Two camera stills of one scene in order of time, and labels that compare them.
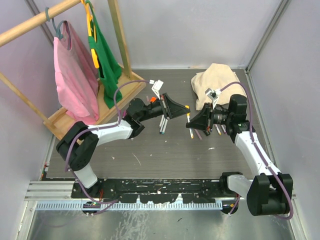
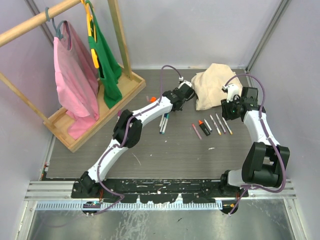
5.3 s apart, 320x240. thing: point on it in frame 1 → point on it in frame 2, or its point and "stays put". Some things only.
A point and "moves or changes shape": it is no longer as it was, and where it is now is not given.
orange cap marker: (218, 129) stays put
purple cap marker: (223, 129) stays put
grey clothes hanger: (58, 34) stays put
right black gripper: (204, 120) → (226, 113)
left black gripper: (170, 109) → (174, 91)
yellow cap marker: (191, 129) moves or changes shape
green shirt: (109, 65) stays put
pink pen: (197, 132) stays put
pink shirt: (76, 77) stays put
